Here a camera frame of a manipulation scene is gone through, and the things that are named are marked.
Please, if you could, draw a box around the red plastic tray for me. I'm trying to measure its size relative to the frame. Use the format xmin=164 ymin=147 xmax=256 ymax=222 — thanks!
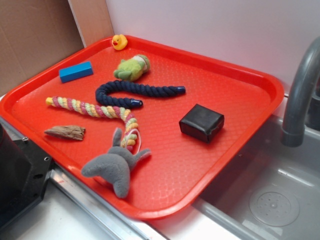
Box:
xmin=0 ymin=36 xmax=284 ymax=220

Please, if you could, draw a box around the brown cardboard panel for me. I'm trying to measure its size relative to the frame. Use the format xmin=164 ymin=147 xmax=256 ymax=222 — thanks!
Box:
xmin=0 ymin=0 xmax=114 ymax=95

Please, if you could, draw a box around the grey plush elephant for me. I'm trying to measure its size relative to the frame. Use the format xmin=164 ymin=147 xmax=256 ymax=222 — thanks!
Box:
xmin=81 ymin=128 xmax=151 ymax=199

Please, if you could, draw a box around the black square box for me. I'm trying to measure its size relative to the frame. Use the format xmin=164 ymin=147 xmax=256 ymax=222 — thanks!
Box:
xmin=179 ymin=104 xmax=225 ymax=144

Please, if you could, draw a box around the grey faucet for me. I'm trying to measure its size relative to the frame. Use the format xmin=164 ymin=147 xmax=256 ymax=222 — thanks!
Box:
xmin=280 ymin=37 xmax=320 ymax=147

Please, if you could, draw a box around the navy blue rope toy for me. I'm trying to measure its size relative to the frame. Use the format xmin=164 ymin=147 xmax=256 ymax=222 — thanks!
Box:
xmin=95 ymin=80 xmax=186 ymax=109

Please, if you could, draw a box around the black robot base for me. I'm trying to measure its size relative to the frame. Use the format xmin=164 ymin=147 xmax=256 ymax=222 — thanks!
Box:
xmin=0 ymin=126 xmax=53 ymax=230

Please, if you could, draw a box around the blue rectangular block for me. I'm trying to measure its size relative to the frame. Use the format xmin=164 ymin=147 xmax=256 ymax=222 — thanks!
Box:
xmin=59 ymin=61 xmax=94 ymax=83

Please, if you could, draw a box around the multicolour rope toy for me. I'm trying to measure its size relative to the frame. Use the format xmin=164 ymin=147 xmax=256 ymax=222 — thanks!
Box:
xmin=45 ymin=96 xmax=140 ymax=151

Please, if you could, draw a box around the brown wood piece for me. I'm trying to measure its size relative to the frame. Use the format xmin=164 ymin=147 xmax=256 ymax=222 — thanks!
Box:
xmin=44 ymin=125 xmax=86 ymax=141

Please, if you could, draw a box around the grey sink basin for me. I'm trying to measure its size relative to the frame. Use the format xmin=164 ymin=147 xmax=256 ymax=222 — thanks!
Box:
xmin=194 ymin=116 xmax=320 ymax=240

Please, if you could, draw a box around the green plush toy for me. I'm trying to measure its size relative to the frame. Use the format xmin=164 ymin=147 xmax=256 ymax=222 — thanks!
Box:
xmin=113 ymin=54 xmax=151 ymax=82

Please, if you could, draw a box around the yellow rubber duck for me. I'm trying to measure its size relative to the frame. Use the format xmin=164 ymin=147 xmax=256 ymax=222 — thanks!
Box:
xmin=111 ymin=34 xmax=128 ymax=51

